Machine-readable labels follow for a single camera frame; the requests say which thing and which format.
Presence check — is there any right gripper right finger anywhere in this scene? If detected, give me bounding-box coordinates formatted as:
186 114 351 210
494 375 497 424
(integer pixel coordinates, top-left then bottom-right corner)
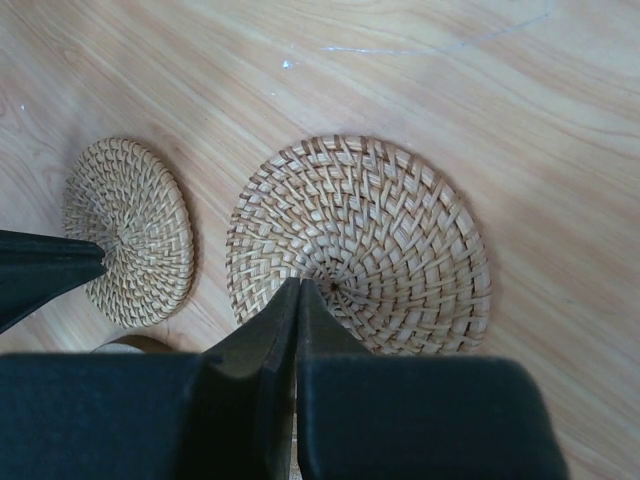
297 280 568 479

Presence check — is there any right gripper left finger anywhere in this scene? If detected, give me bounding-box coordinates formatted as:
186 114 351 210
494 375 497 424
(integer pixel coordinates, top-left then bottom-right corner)
1 279 300 479

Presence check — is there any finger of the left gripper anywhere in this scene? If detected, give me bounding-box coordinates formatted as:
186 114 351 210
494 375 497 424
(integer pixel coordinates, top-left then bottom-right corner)
0 230 106 331

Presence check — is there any woven rattan coaster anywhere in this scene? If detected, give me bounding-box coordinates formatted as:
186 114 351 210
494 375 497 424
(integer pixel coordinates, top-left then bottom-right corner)
226 135 491 355
63 137 195 328

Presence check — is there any brown wooden coaster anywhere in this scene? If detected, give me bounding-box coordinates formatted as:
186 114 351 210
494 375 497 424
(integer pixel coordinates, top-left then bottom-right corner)
93 335 173 354

